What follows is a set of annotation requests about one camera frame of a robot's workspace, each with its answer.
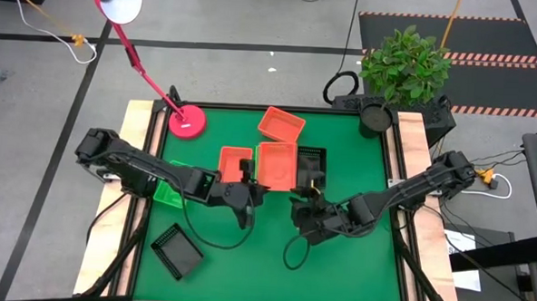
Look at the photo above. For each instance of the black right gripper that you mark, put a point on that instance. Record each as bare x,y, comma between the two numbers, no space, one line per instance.
320,218

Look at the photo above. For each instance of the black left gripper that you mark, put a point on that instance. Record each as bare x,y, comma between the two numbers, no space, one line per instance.
244,195

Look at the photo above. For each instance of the green plastic basket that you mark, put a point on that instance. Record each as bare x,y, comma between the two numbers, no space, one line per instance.
255,161
168,198

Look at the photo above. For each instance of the orange plastic basket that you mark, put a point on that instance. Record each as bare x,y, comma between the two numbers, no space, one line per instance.
281,124
229,164
277,166

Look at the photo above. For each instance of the black plastic basket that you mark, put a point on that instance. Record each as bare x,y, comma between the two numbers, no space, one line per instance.
178,253
311,159

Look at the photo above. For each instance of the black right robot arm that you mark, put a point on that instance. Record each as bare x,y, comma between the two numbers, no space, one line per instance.
421,184

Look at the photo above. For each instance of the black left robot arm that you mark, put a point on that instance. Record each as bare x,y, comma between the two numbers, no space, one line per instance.
127,160

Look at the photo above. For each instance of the wooden side board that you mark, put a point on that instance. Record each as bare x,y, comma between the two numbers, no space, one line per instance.
441,253
106,234

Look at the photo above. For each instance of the green potted plant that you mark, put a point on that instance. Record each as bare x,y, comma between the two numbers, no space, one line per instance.
404,65

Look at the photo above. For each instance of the yellow power plug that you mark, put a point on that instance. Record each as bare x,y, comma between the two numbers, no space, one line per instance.
486,174

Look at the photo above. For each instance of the white paper sheet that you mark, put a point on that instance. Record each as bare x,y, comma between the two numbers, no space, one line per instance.
467,281

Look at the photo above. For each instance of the black flat board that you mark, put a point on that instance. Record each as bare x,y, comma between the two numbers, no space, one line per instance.
509,254

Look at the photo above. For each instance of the red desk lamp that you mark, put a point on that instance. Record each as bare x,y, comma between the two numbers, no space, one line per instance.
120,5

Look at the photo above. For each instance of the black hazard-striped floor mat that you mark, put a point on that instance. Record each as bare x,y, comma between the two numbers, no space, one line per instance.
482,37

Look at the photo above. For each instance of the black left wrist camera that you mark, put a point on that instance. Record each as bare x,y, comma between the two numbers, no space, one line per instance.
245,218

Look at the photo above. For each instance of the black aluminium table frame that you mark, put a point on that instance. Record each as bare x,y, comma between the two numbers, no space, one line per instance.
275,108

